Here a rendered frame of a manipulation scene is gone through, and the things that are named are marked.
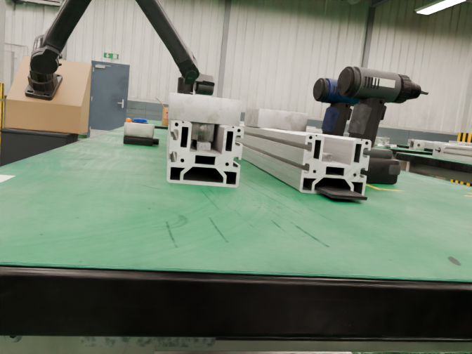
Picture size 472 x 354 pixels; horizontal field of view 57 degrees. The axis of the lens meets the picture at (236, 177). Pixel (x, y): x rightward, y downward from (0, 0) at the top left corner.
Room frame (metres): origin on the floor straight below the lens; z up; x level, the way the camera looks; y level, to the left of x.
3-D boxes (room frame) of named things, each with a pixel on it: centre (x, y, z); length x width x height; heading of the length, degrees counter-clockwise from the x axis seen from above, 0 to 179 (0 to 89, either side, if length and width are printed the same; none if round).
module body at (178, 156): (0.99, 0.11, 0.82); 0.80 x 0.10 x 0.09; 10
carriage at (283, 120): (1.02, -0.07, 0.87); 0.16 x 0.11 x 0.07; 10
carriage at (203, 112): (0.74, 0.07, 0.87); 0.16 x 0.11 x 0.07; 10
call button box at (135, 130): (1.24, 0.28, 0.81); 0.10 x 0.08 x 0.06; 100
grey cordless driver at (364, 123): (0.88, -0.28, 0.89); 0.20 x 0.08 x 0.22; 109
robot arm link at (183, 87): (1.56, 0.20, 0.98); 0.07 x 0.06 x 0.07; 110
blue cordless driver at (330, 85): (1.10, -0.27, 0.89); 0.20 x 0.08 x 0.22; 108
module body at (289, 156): (1.02, -0.07, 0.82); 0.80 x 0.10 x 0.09; 10
